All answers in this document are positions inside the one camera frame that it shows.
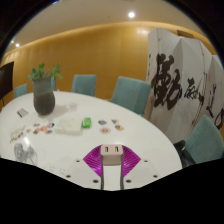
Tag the white flat box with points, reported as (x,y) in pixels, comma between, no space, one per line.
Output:
(68,126)

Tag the small pink charger block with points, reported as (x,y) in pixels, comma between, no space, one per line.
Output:
(111,155)

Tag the round colourful sticker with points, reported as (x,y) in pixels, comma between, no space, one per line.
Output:
(50,125)
(102,122)
(119,127)
(105,130)
(115,121)
(43,128)
(49,131)

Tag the black wall monitor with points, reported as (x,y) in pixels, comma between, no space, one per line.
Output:
(6,80)

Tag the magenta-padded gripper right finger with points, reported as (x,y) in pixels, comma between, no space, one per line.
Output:
(131,163)

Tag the teal upholstered chair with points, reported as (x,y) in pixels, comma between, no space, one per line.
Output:
(53,84)
(20,90)
(205,140)
(131,95)
(84,85)

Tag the potted plant in grey vase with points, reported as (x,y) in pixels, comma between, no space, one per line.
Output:
(43,100)

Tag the white calligraphy folding screen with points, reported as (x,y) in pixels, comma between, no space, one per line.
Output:
(173,66)

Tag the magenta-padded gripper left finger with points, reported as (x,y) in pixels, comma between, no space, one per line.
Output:
(91,163)

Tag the colourful sticker sheet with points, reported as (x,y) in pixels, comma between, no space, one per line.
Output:
(17,134)

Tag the small green object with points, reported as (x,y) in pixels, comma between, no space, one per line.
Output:
(86,122)

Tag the ceiling lights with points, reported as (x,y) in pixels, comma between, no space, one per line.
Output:
(131,14)

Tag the small grey card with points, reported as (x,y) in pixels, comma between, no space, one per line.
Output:
(22,112)

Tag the dark square sticker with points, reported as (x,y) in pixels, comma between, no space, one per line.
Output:
(36,131)

